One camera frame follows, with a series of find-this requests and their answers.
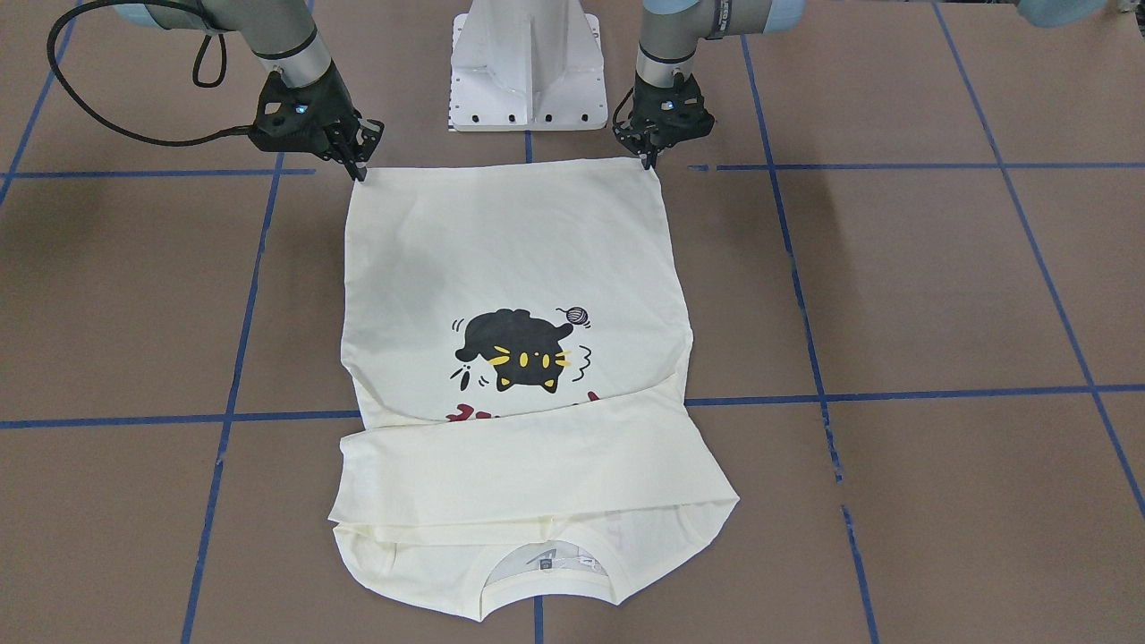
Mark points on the cream long-sleeve cat shirt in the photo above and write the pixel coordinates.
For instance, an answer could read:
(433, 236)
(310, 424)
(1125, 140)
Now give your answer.
(519, 346)

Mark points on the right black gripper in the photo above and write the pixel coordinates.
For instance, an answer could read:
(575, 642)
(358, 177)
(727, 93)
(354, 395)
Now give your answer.
(332, 100)

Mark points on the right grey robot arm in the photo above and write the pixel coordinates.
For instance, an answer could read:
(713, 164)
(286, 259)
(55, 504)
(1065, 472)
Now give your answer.
(277, 32)

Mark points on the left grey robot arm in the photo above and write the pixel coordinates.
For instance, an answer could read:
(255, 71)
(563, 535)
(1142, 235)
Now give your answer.
(670, 32)

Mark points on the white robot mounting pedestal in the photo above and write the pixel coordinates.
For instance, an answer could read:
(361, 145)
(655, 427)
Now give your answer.
(526, 66)

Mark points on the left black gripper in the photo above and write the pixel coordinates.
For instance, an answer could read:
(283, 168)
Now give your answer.
(646, 137)

